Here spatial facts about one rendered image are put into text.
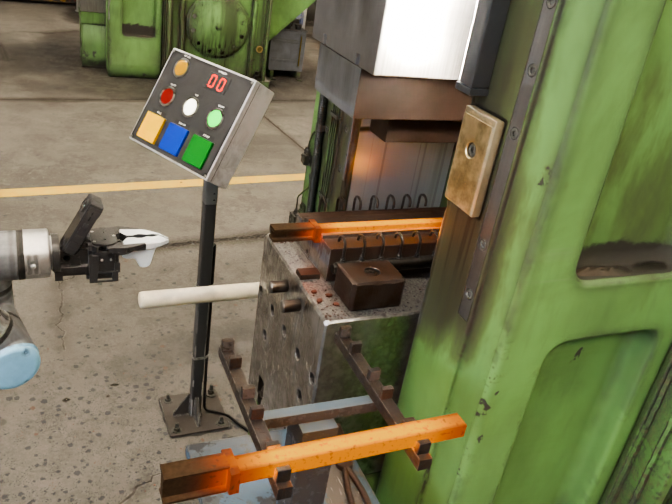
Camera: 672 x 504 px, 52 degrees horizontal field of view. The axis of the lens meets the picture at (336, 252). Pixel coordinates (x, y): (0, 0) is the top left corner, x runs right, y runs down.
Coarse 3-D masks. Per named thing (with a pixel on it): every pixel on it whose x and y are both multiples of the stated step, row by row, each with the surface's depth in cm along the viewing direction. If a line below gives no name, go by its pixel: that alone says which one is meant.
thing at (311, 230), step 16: (272, 224) 143; (288, 224) 144; (304, 224) 145; (320, 224) 147; (336, 224) 148; (352, 224) 150; (368, 224) 151; (384, 224) 152; (400, 224) 154; (416, 224) 155; (432, 224) 157; (272, 240) 142; (288, 240) 143; (304, 240) 145
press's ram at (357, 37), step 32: (320, 0) 139; (352, 0) 126; (384, 0) 115; (416, 0) 117; (448, 0) 119; (320, 32) 139; (352, 32) 126; (384, 32) 117; (416, 32) 119; (448, 32) 122; (384, 64) 120; (416, 64) 123; (448, 64) 125
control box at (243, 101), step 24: (168, 72) 187; (192, 72) 182; (216, 72) 178; (192, 96) 180; (216, 96) 176; (240, 96) 172; (264, 96) 174; (168, 120) 183; (192, 120) 178; (240, 120) 172; (144, 144) 186; (216, 144) 172; (240, 144) 175; (192, 168) 175; (216, 168) 172
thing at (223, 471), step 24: (360, 432) 96; (384, 432) 97; (408, 432) 97; (432, 432) 98; (456, 432) 101; (216, 456) 87; (240, 456) 89; (264, 456) 89; (288, 456) 90; (312, 456) 91; (336, 456) 92; (360, 456) 94; (168, 480) 82; (192, 480) 85; (216, 480) 87; (240, 480) 87
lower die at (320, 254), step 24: (312, 216) 157; (336, 216) 157; (360, 216) 159; (384, 216) 161; (408, 216) 163; (432, 216) 165; (336, 240) 145; (360, 240) 147; (408, 240) 151; (432, 240) 152
